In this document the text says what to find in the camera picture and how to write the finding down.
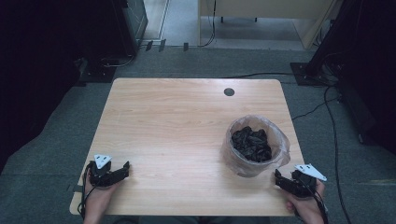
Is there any long black floor cable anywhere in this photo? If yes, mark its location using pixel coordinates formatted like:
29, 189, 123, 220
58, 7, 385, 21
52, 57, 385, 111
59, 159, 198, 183
322, 85, 353, 224

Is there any dark curtain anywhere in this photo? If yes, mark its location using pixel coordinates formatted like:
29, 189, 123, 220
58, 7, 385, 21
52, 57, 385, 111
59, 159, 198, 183
0, 0, 125, 175
306, 0, 396, 155

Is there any person's dark lap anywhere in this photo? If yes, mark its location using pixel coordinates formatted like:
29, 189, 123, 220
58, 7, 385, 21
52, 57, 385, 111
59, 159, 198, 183
112, 215, 272, 224

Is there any bin with clear plastic liner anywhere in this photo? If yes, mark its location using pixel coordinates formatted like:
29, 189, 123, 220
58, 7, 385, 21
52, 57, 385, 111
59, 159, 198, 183
219, 114, 292, 178

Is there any person's right hand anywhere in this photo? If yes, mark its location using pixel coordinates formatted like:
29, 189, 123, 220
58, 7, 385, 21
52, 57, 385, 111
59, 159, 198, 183
284, 179, 327, 224

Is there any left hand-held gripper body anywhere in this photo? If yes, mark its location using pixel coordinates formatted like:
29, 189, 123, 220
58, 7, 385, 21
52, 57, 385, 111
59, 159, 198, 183
88, 153, 125, 189

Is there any beige wooden furniture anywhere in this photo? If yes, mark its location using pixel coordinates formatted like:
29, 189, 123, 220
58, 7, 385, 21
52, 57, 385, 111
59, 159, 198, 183
197, 0, 344, 50

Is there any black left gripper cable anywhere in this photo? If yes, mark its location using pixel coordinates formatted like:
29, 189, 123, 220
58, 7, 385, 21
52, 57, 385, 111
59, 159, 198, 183
77, 161, 100, 220

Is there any black stand base plate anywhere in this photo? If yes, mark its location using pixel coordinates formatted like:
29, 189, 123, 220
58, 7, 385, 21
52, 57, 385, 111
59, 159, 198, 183
290, 61, 339, 87
74, 63, 119, 84

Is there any black cabinet with glass side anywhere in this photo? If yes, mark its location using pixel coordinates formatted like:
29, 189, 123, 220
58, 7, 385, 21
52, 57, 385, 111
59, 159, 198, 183
111, 0, 149, 58

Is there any thin black floor cable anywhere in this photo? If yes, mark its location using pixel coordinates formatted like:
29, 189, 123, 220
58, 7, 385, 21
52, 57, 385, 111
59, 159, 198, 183
290, 95, 342, 121

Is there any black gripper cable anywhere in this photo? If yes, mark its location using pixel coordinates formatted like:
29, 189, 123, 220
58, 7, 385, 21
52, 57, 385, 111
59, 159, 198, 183
77, 161, 100, 220
299, 176, 330, 224

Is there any person's left hand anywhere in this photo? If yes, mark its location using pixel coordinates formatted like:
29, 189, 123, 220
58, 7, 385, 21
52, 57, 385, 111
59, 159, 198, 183
82, 177, 123, 224

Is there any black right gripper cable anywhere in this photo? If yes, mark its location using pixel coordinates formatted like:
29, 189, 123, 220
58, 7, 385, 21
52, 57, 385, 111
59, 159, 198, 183
299, 176, 330, 224

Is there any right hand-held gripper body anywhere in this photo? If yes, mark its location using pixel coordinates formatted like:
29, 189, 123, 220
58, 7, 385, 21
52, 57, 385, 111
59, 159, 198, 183
285, 163, 328, 199

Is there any pile of black scraps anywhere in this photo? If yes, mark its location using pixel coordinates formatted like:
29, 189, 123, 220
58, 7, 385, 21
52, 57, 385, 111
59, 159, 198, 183
230, 125, 274, 163

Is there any black hanging cable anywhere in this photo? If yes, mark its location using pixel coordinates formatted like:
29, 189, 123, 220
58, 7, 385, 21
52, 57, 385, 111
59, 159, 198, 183
199, 0, 218, 49

